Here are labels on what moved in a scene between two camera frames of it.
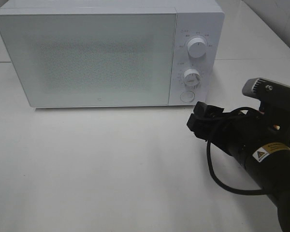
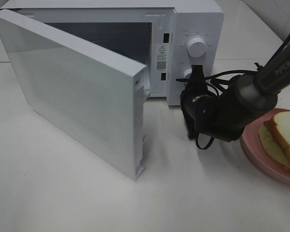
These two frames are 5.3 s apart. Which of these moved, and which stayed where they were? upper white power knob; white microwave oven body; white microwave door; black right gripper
Moved: black right gripper; white microwave door
Stayed: upper white power knob; white microwave oven body
